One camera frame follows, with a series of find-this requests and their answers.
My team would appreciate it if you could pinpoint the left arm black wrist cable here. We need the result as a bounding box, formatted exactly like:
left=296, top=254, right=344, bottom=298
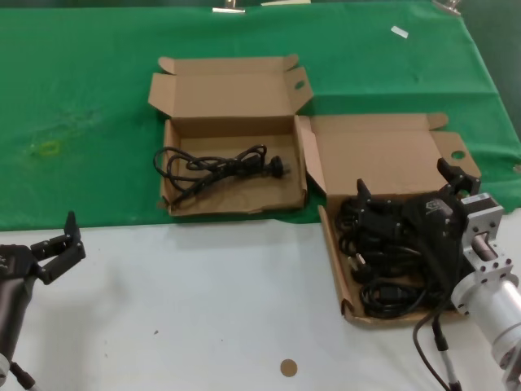
left=10, top=361, right=40, bottom=391

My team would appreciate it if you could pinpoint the cardboard box with torn rim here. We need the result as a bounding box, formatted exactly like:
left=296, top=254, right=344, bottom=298
left=147, top=54, right=314, bottom=217

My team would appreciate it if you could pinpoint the arm black wrist cable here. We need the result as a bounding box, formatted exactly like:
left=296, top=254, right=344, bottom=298
left=413, top=299, right=463, bottom=391
left=10, top=361, right=40, bottom=391

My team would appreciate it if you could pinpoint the yellow green ring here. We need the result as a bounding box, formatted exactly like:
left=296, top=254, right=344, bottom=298
left=38, top=141, right=62, bottom=158

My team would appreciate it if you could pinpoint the single black power cable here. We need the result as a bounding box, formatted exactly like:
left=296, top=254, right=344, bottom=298
left=153, top=144, right=292, bottom=207

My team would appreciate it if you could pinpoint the silver binder clip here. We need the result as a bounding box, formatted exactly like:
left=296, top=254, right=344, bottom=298
left=431, top=0, right=463, bottom=17
left=211, top=0, right=247, bottom=15

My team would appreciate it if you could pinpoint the right arm black wrist cable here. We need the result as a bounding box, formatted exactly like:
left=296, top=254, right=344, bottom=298
left=413, top=299, right=463, bottom=391

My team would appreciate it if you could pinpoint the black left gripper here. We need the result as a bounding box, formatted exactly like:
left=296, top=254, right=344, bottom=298
left=0, top=210, right=87, bottom=287

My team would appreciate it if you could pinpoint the green table cloth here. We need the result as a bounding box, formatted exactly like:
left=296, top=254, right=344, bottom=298
left=0, top=2, right=521, bottom=231

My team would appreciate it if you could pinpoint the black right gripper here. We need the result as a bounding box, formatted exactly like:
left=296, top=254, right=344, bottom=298
left=356, top=157, right=483, bottom=295

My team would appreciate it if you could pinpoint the cardboard box with intact rim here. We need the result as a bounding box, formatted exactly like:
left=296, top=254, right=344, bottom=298
left=293, top=112, right=483, bottom=331

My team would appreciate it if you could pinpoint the black power cable pile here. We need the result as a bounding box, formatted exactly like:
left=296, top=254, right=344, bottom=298
left=335, top=195, right=461, bottom=319

